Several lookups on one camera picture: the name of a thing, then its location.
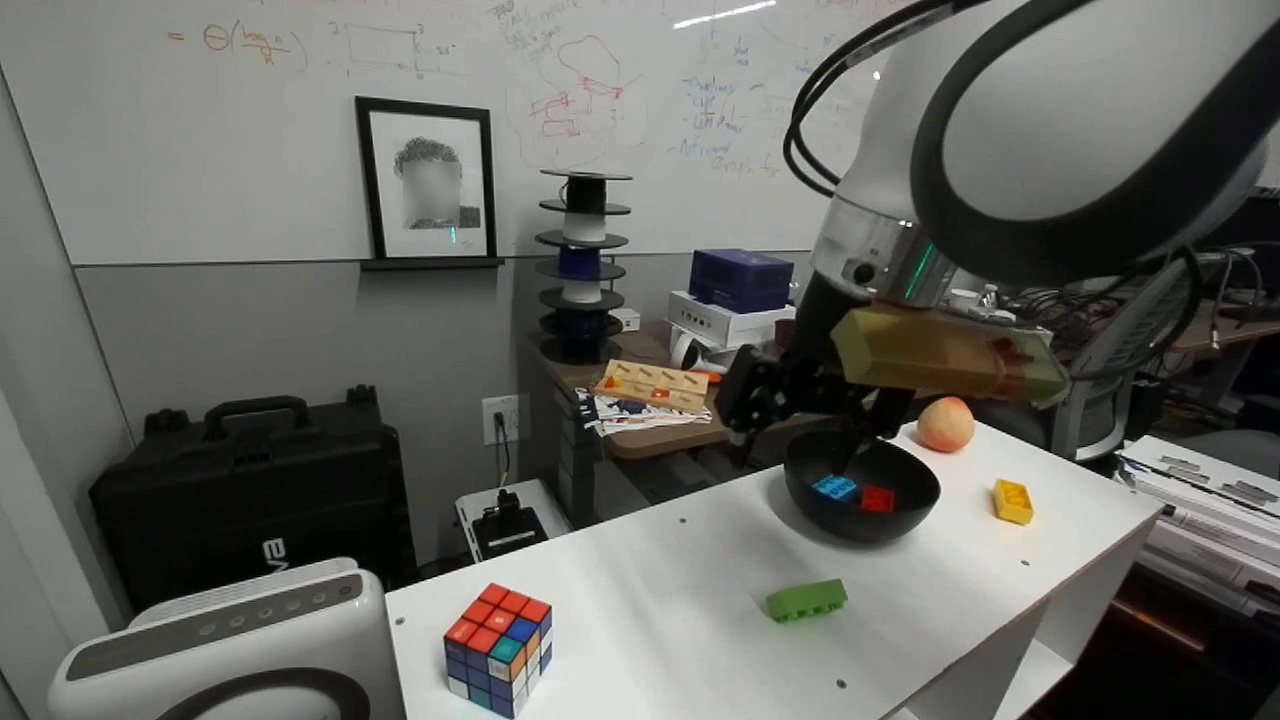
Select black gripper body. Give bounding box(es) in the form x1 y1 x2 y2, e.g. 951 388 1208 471
764 266 889 403

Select blue toy brick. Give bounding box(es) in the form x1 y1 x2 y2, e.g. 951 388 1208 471
813 471 863 507

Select green toy brick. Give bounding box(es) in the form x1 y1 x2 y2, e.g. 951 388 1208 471
759 576 853 629

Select yellow toy brick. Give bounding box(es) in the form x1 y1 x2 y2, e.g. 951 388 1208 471
988 474 1039 529

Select black bowl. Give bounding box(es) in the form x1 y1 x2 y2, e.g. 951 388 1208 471
779 429 946 547

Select white cardboard box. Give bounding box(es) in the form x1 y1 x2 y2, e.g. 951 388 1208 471
665 288 802 358

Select colourful wooden game box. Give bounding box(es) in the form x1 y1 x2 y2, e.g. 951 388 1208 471
593 357 726 421

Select brown wooden desk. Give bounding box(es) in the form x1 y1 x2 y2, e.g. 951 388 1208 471
537 310 1280 529

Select dark blue box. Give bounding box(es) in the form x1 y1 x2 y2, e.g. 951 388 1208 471
684 242 798 317

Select toy peach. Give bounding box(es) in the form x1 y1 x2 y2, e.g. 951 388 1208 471
914 393 982 454

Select printed magazine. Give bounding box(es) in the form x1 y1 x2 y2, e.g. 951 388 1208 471
586 388 726 443

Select stack of filament spools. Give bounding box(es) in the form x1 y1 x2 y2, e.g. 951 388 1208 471
532 164 641 366

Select white low floor box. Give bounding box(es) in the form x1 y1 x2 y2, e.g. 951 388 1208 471
453 474 577 565

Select white shelf table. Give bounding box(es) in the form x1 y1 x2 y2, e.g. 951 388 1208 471
382 415 1177 720

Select grey office chair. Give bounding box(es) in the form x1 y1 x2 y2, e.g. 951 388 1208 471
1058 242 1272 463

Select black charger device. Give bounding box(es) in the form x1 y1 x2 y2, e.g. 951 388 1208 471
474 443 543 558

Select multicolour puzzle cube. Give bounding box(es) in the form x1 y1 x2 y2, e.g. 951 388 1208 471
441 579 555 720

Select black framed portrait picture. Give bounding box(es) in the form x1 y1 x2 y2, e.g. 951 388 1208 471
353 90 499 266

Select white stacked panels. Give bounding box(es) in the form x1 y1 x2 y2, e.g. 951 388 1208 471
1118 430 1280 633

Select black hard carry case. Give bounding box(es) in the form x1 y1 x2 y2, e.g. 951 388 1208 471
87 383 422 614

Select whiteboard with scribbles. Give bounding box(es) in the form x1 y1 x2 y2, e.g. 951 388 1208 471
0 0 1280 272

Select white air purifier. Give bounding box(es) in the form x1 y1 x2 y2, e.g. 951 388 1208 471
49 555 395 720

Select tan taped wrist camera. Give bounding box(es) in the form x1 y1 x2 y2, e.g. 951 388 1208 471
833 304 1076 412

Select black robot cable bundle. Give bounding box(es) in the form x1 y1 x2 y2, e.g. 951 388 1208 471
779 0 991 203

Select white wall outlet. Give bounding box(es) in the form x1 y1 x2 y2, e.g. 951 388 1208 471
477 393 530 448

